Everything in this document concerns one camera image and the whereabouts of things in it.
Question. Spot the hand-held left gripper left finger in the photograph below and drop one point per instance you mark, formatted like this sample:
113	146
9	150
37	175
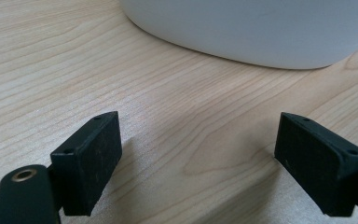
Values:
87	168

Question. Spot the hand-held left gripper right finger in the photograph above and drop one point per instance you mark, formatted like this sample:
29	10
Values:
317	161

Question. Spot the white plastic container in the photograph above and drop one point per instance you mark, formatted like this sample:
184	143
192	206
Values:
254	31

